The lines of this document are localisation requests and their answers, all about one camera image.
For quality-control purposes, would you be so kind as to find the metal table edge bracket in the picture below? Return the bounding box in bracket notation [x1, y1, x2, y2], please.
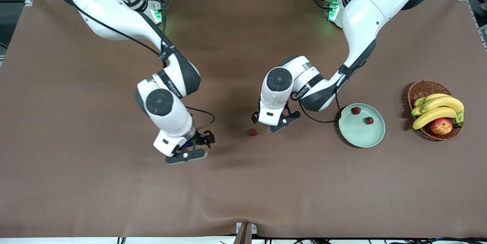
[233, 222, 258, 244]

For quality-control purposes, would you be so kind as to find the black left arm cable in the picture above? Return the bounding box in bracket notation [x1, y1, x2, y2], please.
[290, 80, 341, 124]

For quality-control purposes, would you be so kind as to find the pale green round plate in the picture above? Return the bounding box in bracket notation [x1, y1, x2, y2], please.
[338, 103, 386, 148]

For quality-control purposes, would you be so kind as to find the yellow banana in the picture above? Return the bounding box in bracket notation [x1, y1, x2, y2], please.
[412, 107, 460, 130]
[411, 97, 465, 123]
[414, 93, 452, 107]

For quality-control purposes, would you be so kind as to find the large table cover mat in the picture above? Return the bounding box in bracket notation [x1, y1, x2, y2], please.
[0, 0, 487, 239]

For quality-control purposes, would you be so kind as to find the red apple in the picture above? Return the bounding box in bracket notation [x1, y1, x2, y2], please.
[429, 118, 454, 136]

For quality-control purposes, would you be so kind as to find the brown wicker basket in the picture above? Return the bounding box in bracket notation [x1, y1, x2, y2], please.
[407, 80, 464, 141]

